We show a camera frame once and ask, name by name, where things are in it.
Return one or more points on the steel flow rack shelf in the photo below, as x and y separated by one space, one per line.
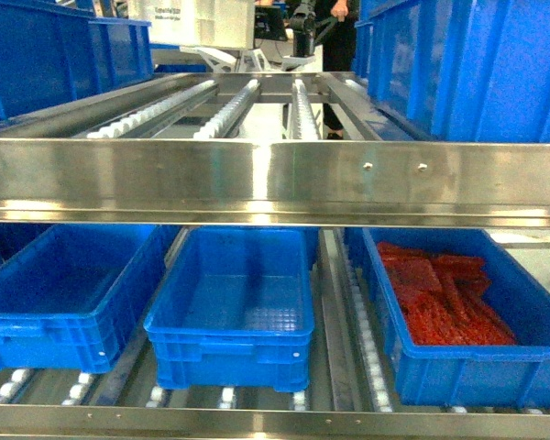
305 150

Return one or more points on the red plastic parts pile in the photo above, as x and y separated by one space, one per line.
441 297

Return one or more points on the blue bin with red parts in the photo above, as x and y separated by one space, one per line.
496 376

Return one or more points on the blue plastic bin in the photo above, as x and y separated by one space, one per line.
235 310
73 296

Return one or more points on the person in black clothes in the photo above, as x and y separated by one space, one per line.
339 46

